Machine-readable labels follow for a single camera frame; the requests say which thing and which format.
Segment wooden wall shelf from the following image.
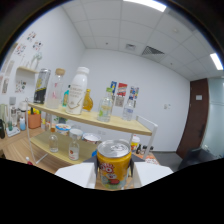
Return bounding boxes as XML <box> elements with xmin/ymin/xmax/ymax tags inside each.
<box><xmin>16</xmin><ymin>65</ymin><xmax>40</xmax><ymax>74</ymax></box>

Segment white kitchen appliance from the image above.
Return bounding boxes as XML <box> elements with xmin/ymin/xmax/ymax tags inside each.
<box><xmin>18</xmin><ymin>99</ymin><xmax>29</xmax><ymax>116</ymax></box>

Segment blue rimmed paper bowl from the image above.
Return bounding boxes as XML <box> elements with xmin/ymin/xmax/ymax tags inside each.
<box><xmin>55</xmin><ymin>123</ymin><xmax>72</xmax><ymax>136</ymax></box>

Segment patterned paper bowl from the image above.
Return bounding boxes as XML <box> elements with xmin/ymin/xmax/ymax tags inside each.
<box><xmin>82</xmin><ymin>132</ymin><xmax>102</xmax><ymax>145</ymax></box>

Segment large white milk bottle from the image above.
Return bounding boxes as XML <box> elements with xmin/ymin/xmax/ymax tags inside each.
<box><xmin>65</xmin><ymin>66</ymin><xmax>90</xmax><ymax>116</ymax></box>

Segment white shelf ornament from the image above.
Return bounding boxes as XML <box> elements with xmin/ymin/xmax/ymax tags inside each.
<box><xmin>28</xmin><ymin>52</ymin><xmax>43</xmax><ymax>70</ymax></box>

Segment blue yellow wall poster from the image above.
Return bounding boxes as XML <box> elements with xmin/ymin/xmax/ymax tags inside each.
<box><xmin>109</xmin><ymin>80</ymin><xmax>118</xmax><ymax>96</ymax></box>

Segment teal liquid bottle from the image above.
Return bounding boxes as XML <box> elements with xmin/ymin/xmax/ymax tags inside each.
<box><xmin>62</xmin><ymin>84</ymin><xmax>72</xmax><ymax>108</ymax></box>

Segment small ceiling vent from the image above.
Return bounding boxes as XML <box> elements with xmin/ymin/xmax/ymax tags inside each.
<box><xmin>124</xmin><ymin>43</ymin><xmax>137</xmax><ymax>52</ymax></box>

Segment clear vodka bottle red label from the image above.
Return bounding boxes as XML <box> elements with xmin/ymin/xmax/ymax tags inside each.
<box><xmin>68</xmin><ymin>132</ymin><xmax>81</xmax><ymax>162</ymax></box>

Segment large ceiling vent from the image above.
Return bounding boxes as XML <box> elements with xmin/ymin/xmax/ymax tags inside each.
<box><xmin>141</xmin><ymin>45</ymin><xmax>165</xmax><ymax>56</ymax></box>

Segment black handbag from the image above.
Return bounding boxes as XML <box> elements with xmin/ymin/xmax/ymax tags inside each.
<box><xmin>0</xmin><ymin>119</ymin><xmax>6</xmax><ymax>139</ymax></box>

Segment white paper bowl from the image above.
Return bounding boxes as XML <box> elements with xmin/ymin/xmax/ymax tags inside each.
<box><xmin>69</xmin><ymin>128</ymin><xmax>84</xmax><ymax>140</ymax></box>

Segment glass jar cork lid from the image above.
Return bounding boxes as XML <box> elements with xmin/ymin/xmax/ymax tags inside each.
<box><xmin>46</xmin><ymin>67</ymin><xmax>66</xmax><ymax>110</ymax></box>

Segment brown door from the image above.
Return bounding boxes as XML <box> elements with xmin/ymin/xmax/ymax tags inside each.
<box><xmin>175</xmin><ymin>78</ymin><xmax>210</xmax><ymax>159</ymax></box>

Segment blue white cup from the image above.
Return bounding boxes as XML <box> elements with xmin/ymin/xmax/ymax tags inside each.
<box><xmin>19</xmin><ymin>116</ymin><xmax>27</xmax><ymax>132</ymax></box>

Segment two-tier wooden shelf rack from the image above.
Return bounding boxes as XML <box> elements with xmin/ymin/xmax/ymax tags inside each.
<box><xmin>24</xmin><ymin>99</ymin><xmax>159</xmax><ymax>166</ymax></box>

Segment pale green pitcher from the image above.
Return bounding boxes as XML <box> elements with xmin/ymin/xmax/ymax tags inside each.
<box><xmin>0</xmin><ymin>103</ymin><xmax>9</xmax><ymax>124</ymax></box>

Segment ceiling light panel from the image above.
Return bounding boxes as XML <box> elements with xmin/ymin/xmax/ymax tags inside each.
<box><xmin>123</xmin><ymin>0</ymin><xmax>168</xmax><ymax>13</ymax></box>
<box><xmin>209</xmin><ymin>52</ymin><xmax>224</xmax><ymax>71</ymax></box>

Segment blue white wall poster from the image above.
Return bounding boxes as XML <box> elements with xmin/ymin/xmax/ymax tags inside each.
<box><xmin>128</xmin><ymin>85</ymin><xmax>140</xmax><ymax>101</ymax></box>

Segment white tray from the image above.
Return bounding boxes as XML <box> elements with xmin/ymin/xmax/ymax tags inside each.
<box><xmin>5</xmin><ymin>126</ymin><xmax>21</xmax><ymax>138</ymax></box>

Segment clear water bottle blue cap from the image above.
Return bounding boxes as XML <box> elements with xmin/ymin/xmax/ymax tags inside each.
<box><xmin>121</xmin><ymin>96</ymin><xmax>135</xmax><ymax>122</ymax></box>

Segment tall black yellow can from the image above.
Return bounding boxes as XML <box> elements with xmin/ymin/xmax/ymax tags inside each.
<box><xmin>33</xmin><ymin>68</ymin><xmax>52</xmax><ymax>105</ymax></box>

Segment yellow orange drink can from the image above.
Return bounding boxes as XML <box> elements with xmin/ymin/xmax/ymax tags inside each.
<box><xmin>96</xmin><ymin>139</ymin><xmax>133</xmax><ymax>191</ymax></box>

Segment colourful wall stickers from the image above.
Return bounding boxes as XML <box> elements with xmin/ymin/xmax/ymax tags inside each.
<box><xmin>14</xmin><ymin>79</ymin><xmax>28</xmax><ymax>94</ymax></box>

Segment black chair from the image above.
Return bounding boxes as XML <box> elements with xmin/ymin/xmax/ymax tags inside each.
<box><xmin>178</xmin><ymin>147</ymin><xmax>219</xmax><ymax>172</ymax></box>

